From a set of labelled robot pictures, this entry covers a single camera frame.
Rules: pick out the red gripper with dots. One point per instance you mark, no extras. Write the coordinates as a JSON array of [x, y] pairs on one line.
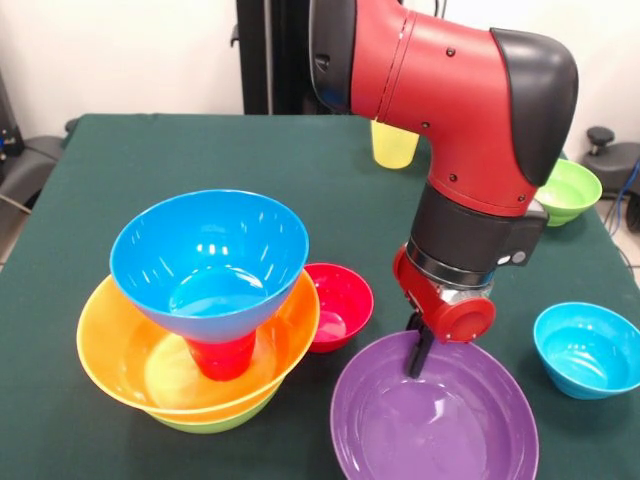
[[440, 310]]

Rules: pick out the dark gray stand base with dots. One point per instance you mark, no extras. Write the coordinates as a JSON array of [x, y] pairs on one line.
[[30, 165]]

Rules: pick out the dark green tablecloth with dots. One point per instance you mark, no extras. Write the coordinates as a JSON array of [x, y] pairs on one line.
[[200, 150]]

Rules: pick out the small light blue bowl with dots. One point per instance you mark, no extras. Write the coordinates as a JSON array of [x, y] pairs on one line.
[[585, 350]]

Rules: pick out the large green bowl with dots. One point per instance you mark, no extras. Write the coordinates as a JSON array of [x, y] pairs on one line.
[[215, 425]]

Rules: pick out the black stand base with knob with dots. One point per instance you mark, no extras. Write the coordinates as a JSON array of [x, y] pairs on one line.
[[607, 165]]

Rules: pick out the small green bowl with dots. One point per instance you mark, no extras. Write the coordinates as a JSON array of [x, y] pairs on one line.
[[575, 192]]

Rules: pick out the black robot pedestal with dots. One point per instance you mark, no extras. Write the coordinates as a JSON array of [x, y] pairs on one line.
[[280, 55]]

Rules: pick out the large purple bowl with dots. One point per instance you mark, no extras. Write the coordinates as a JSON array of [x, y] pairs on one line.
[[440, 430]]

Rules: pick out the small red bowl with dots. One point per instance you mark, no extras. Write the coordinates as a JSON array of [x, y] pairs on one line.
[[345, 305]]

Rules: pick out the large orange bowl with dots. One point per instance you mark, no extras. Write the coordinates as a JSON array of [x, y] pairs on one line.
[[120, 345]]

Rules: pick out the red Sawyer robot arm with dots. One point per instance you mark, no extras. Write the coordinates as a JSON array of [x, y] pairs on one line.
[[450, 100]]

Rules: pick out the red cup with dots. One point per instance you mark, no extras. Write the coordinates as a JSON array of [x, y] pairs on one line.
[[222, 357]]

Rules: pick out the yellow cup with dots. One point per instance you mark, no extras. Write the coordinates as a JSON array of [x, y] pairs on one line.
[[392, 150]]

